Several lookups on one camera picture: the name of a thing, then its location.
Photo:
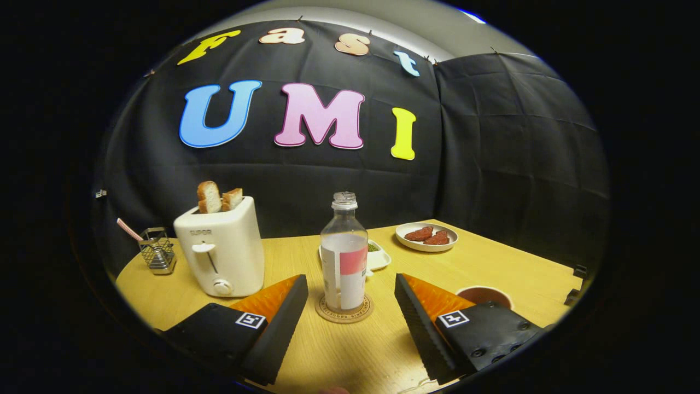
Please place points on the round cork coaster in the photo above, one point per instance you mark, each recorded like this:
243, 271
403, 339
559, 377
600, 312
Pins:
328, 314

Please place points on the toast slice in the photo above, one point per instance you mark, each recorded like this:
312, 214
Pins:
232, 199
209, 198

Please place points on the black backdrop cloth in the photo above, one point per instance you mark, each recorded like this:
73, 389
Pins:
492, 137

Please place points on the red meat slice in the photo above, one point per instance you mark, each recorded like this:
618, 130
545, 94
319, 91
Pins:
418, 234
437, 238

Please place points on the white divided condiment dish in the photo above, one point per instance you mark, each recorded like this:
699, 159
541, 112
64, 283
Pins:
378, 260

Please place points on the white toaster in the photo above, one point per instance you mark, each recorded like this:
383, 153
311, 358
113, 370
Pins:
229, 246

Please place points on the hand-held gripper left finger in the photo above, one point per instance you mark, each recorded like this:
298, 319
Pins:
276, 334

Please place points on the black table clamp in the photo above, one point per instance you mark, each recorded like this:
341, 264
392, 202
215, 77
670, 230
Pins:
572, 297
579, 272

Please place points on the clear juice bottle red label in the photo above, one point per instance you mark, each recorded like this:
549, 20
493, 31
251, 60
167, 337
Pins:
343, 262

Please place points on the wooden table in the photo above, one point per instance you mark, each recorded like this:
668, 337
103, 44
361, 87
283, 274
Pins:
355, 355

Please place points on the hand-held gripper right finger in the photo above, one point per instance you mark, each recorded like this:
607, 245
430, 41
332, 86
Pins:
424, 334

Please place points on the white round plate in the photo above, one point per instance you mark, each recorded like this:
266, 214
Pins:
426, 247

